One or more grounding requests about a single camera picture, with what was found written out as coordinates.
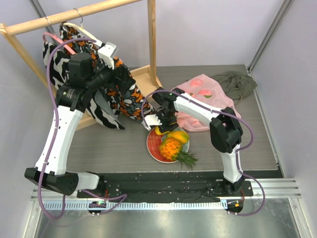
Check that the fake orange mango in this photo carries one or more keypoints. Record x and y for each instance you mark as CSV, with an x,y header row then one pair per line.
x,y
181,136

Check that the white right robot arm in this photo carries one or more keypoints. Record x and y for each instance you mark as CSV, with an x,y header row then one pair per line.
x,y
224,126

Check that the orange black patterned garment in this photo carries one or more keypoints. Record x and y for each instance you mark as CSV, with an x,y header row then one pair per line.
x,y
128,103

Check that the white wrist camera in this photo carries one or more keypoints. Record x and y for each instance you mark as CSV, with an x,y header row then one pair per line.
x,y
107,54
150,121

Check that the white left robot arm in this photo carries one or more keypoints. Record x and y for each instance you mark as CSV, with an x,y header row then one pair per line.
x,y
71,101

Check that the fake yellow mango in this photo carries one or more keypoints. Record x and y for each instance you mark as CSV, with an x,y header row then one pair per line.
x,y
157,131

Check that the pink plastic hanger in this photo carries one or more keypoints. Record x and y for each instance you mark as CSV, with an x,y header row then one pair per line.
x,y
60,41

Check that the fake pineapple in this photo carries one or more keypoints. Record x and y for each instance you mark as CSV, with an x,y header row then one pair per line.
x,y
172,150

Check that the pink plastic bag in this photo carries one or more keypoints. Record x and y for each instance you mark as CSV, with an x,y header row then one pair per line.
x,y
206,90

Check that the white perforated cable tray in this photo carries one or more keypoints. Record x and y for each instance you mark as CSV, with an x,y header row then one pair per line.
x,y
125,206

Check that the olive green cloth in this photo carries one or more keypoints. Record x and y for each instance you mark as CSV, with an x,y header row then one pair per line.
x,y
236,85

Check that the wooden clothes rack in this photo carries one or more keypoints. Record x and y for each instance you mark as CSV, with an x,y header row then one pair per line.
x,y
145,77

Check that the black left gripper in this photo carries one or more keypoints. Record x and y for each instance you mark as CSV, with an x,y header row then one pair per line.
x,y
126,81

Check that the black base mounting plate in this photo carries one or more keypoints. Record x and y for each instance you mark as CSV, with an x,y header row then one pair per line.
x,y
167,187

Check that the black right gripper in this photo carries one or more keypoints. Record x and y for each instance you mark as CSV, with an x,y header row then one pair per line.
x,y
168,125

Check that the cream plastic hanger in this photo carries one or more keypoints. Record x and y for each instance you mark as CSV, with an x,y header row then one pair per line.
x,y
85,32

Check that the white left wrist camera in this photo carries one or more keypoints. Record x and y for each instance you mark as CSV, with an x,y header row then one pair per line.
x,y
107,54

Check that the red and teal plate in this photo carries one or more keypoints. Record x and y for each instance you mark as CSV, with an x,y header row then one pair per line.
x,y
153,142

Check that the black white zebra garment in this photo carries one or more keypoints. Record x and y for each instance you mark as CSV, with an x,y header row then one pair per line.
x,y
58,76

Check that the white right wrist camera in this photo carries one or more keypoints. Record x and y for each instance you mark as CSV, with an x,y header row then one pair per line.
x,y
150,121

